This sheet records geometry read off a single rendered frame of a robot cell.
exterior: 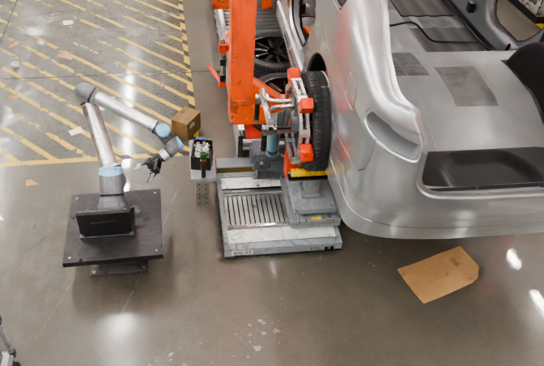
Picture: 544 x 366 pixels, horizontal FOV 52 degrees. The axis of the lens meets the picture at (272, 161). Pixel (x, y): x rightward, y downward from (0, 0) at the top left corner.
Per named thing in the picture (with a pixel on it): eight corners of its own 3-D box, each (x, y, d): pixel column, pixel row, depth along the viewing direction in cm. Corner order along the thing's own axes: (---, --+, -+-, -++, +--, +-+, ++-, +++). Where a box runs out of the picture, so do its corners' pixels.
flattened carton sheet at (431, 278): (485, 277, 387) (487, 274, 385) (423, 304, 366) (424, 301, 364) (456, 246, 407) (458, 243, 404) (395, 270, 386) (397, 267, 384)
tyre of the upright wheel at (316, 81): (357, 162, 335) (347, 57, 344) (318, 163, 331) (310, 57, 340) (329, 176, 400) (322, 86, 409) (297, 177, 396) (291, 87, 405)
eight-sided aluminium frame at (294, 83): (303, 180, 365) (313, 112, 330) (294, 180, 364) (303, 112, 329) (290, 129, 406) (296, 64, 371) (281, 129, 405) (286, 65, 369)
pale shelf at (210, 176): (216, 180, 382) (216, 177, 380) (191, 182, 380) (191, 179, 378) (211, 142, 414) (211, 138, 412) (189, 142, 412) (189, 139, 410)
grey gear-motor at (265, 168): (303, 184, 436) (308, 149, 414) (250, 186, 430) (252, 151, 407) (299, 168, 450) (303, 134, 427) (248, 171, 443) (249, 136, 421)
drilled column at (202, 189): (210, 204, 423) (209, 163, 396) (196, 205, 422) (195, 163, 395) (209, 195, 431) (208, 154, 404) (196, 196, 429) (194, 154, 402)
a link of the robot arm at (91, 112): (104, 195, 364) (69, 86, 362) (108, 195, 381) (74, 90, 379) (128, 189, 366) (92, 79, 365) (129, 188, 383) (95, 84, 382)
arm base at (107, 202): (94, 210, 344) (93, 195, 345) (99, 209, 363) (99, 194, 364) (125, 209, 347) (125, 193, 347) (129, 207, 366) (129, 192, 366)
